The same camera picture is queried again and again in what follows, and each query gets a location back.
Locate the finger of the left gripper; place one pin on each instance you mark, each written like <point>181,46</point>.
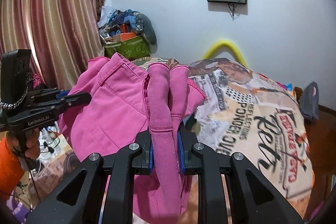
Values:
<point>74,100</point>
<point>62,93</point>

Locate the green storage bag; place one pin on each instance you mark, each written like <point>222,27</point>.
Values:
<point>129,45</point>

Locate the grey backpack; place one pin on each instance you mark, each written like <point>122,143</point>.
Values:
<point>309,102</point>

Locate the pile of clothes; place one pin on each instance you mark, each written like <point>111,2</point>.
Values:
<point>112,19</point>

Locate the yellow foam tube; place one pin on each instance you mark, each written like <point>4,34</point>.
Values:
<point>225,46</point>

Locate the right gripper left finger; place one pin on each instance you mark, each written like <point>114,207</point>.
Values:
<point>100,189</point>

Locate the printed newspaper-pattern bedspread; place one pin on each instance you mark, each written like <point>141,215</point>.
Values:
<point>271,137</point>

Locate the pink pants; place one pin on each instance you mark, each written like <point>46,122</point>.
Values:
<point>127,100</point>

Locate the orange sleeve forearm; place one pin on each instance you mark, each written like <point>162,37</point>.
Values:
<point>11,171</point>

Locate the left hand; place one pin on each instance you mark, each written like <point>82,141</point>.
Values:
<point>32,143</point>

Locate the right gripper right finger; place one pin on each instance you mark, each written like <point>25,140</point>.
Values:
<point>230,188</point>

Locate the striped pink curtain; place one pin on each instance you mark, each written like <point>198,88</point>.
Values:
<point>62,35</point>

